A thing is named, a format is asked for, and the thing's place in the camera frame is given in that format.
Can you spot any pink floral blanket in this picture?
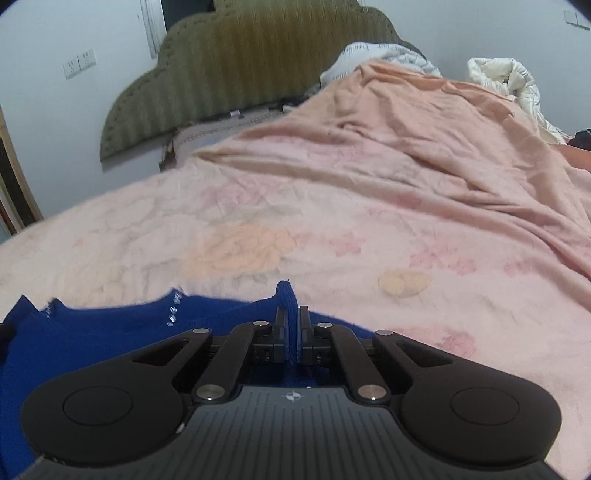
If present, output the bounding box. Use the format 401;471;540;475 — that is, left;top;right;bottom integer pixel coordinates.
0;134;591;480

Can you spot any wooden door frame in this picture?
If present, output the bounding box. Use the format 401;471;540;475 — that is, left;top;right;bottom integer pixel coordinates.
0;105;45;234

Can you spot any blue beaded sweater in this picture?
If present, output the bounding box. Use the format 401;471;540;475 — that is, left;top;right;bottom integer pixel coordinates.
0;279;385;480

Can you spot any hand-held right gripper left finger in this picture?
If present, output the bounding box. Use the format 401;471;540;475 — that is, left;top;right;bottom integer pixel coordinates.
131;306;290;404

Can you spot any white wall switch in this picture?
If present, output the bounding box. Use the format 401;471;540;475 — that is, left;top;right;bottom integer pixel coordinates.
563;8;591;30

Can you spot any peach bed sheet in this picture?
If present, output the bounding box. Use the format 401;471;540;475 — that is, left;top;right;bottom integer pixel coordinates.
198;60;591;287

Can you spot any grey trimmed pillow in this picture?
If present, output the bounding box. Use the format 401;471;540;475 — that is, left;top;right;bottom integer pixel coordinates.
158;107;298;172

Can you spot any cream duvet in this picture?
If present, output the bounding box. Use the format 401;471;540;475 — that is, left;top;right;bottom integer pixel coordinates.
466;57;568;145

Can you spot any green striped headboard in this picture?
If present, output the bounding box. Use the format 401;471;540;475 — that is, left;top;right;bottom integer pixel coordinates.
100;0;419;162

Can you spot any white quilted pillow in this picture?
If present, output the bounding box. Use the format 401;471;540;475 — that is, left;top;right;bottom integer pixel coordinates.
320;42;443;87

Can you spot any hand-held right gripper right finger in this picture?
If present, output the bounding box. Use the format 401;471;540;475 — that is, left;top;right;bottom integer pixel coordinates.
299;305;455;403

